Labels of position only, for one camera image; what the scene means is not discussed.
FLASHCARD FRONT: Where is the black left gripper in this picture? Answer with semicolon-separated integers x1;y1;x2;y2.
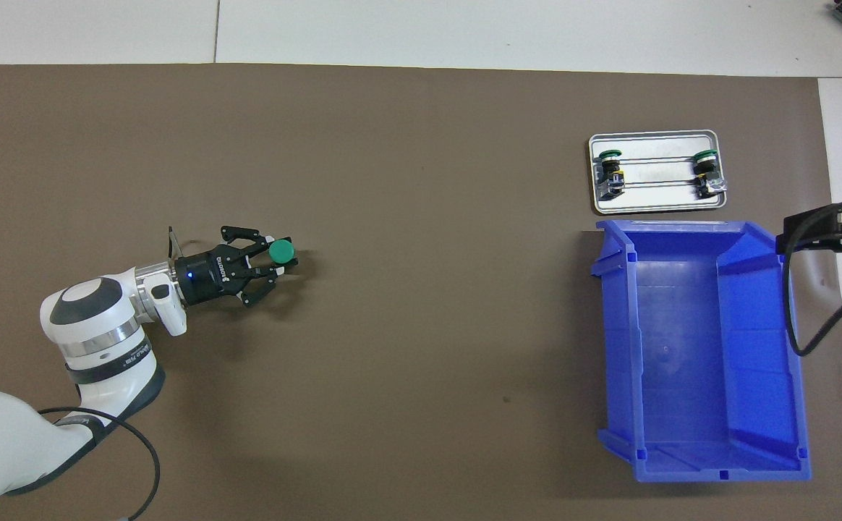
175;226;302;308

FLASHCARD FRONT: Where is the silver metal tray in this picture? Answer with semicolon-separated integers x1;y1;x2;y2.
588;130;727;216

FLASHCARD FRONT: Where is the brown table mat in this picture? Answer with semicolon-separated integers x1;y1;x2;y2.
0;64;842;521

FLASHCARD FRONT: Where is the blue plastic storage bin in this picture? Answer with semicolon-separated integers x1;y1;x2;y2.
590;219;813;483

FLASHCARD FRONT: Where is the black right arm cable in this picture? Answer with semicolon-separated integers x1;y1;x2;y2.
783;194;842;357

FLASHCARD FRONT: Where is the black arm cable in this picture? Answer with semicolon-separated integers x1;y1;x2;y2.
783;194;842;357
38;407;161;521

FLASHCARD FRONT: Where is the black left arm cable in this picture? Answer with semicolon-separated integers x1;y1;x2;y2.
38;407;161;521

